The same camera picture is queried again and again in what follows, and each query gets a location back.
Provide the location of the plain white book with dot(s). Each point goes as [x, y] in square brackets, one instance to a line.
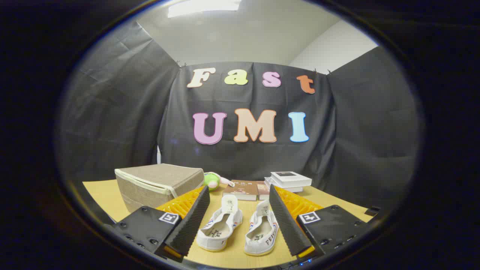
[288, 189]

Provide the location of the beige fabric storage box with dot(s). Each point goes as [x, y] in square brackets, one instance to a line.
[157, 176]

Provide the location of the green pink plush toy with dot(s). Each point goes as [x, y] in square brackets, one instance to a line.
[212, 182]

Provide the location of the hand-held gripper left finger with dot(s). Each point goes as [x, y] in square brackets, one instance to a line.
[191, 225]

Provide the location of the ceiling light panel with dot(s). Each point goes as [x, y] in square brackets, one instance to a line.
[202, 6]

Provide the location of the brown picture cover book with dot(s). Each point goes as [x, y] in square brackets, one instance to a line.
[242, 187]

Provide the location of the white book with dark photo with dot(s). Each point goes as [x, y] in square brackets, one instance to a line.
[290, 176]

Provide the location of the black table clamp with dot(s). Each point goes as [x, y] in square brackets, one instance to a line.
[372, 210]

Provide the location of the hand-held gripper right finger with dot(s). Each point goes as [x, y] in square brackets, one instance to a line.
[287, 225]

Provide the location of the brown book under white books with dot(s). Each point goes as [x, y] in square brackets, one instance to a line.
[262, 189]

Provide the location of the white canvas shoe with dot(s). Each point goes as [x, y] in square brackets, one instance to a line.
[260, 236]
[221, 228]

